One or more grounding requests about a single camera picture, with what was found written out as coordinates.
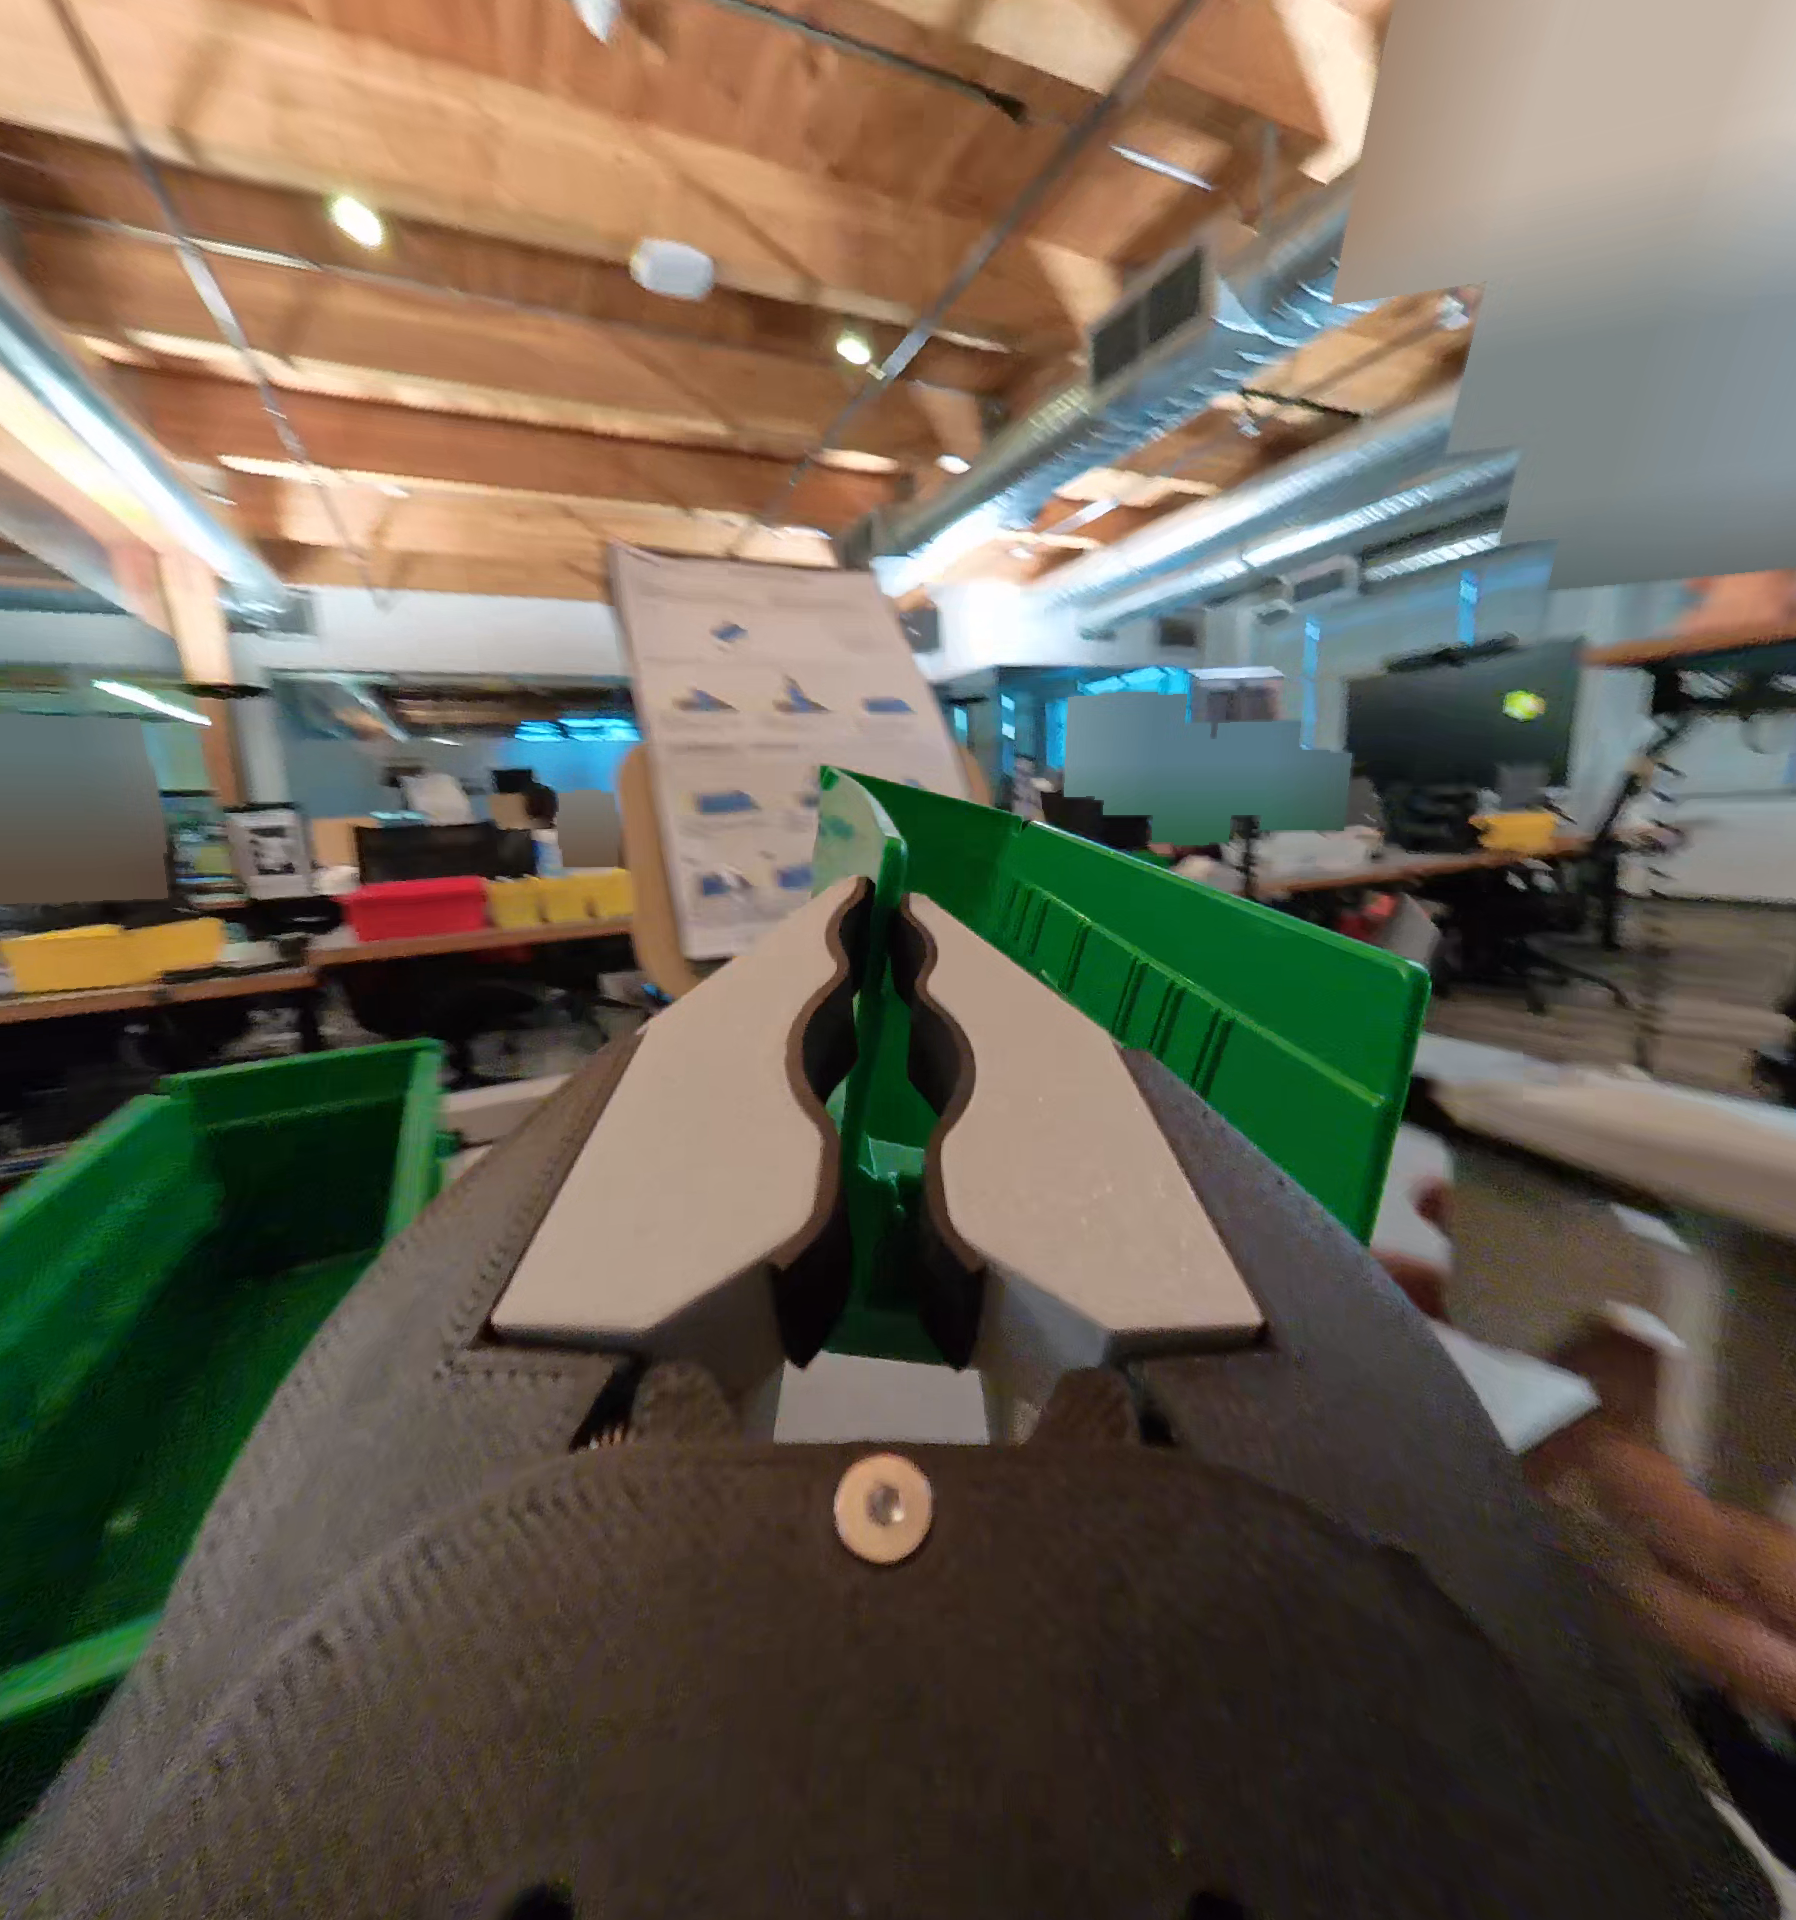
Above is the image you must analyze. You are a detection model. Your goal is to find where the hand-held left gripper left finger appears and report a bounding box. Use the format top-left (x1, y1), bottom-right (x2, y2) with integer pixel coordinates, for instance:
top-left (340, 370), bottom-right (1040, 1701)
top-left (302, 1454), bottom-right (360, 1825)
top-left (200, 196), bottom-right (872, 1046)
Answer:
top-left (486, 880), bottom-right (878, 1423)

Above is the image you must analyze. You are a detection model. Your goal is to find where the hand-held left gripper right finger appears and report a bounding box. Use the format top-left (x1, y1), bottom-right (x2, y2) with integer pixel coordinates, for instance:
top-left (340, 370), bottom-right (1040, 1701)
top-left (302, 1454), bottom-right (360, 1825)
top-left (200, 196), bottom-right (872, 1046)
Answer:
top-left (903, 892), bottom-right (1270, 1429)

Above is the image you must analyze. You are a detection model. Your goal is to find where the green plastic bin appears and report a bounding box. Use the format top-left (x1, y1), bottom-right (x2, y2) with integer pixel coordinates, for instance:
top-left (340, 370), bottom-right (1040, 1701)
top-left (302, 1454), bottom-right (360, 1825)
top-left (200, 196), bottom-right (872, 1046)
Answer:
top-left (810, 765), bottom-right (1434, 1367)
top-left (0, 1039), bottom-right (446, 1863)

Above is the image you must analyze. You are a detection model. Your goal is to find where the person's right hand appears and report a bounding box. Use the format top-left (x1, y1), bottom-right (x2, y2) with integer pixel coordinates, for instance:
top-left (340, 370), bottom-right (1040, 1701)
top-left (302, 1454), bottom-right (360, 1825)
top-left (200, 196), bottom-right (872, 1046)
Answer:
top-left (1525, 1412), bottom-right (1796, 1726)

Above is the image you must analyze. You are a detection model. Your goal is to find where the long wooden background table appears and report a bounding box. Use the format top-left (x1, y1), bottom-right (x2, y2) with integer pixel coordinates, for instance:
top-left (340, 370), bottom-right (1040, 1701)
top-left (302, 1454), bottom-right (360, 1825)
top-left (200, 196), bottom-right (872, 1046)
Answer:
top-left (0, 960), bottom-right (322, 1037)
top-left (305, 915), bottom-right (637, 968)

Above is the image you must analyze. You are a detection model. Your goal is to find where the instruction sheet on stand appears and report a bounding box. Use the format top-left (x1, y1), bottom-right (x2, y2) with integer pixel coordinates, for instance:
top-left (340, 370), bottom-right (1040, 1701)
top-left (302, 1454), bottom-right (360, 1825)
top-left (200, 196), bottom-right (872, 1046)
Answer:
top-left (615, 540), bottom-right (997, 999)

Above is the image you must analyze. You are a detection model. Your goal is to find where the red ribbed bin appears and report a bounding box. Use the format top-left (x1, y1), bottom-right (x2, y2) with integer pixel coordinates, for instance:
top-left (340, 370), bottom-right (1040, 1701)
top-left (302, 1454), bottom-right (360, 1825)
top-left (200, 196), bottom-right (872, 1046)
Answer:
top-left (338, 877), bottom-right (493, 944)

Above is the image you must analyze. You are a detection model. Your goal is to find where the black desktop monitor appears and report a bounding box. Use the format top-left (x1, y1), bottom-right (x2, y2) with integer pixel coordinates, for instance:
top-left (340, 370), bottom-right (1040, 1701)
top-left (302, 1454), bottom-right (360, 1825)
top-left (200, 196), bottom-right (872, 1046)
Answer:
top-left (357, 823), bottom-right (541, 887)

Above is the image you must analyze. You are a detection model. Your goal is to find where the printed instruction sheet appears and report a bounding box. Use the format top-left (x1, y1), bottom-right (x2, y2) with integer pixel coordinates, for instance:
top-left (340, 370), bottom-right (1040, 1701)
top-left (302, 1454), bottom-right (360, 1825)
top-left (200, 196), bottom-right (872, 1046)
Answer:
top-left (604, 543), bottom-right (975, 963)

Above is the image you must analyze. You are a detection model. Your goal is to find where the large yellow bin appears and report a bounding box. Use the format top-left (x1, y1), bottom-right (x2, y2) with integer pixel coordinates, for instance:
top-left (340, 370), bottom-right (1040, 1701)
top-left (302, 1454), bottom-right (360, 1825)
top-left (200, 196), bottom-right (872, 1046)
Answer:
top-left (118, 915), bottom-right (229, 981)
top-left (0, 924), bottom-right (133, 995)

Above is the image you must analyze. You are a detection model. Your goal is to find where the large black monitor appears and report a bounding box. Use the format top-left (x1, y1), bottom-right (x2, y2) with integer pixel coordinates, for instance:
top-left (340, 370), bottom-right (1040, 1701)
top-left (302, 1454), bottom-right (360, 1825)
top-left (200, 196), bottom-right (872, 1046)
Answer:
top-left (1344, 638), bottom-right (1585, 791)

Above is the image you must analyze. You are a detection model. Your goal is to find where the silver duct with vent grille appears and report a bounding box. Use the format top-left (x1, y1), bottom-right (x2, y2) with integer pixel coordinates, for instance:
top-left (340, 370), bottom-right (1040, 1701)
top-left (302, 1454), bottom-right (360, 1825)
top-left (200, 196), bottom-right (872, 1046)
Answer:
top-left (876, 225), bottom-right (1455, 558)

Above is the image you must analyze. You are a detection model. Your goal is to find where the silver spiral ventilation duct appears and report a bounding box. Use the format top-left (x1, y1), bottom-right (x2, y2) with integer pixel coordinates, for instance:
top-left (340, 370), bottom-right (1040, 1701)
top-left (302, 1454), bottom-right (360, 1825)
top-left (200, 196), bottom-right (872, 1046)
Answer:
top-left (0, 196), bottom-right (300, 617)

